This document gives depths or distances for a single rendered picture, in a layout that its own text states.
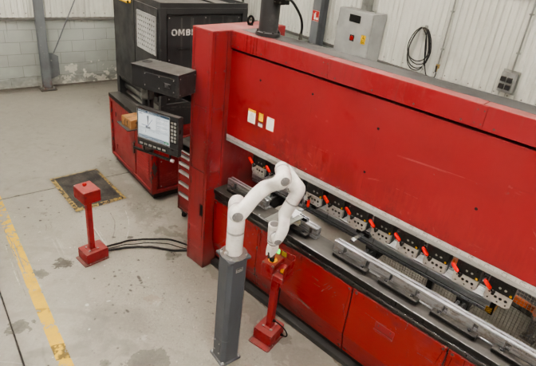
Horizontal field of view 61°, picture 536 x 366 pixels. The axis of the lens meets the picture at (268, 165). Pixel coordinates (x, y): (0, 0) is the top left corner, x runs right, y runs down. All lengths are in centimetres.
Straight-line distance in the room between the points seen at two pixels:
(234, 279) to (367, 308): 99
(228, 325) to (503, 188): 208
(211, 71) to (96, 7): 626
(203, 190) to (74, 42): 616
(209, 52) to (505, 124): 219
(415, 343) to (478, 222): 99
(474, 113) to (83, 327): 332
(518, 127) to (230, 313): 223
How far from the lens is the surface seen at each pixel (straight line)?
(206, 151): 400
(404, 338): 346
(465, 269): 311
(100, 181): 617
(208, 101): 383
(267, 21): 364
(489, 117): 273
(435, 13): 772
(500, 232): 293
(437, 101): 282
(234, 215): 293
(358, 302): 354
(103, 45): 999
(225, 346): 372
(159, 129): 397
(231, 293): 335
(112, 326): 418
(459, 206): 295
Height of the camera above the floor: 298
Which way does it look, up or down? 26 degrees down
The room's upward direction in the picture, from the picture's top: 6 degrees clockwise
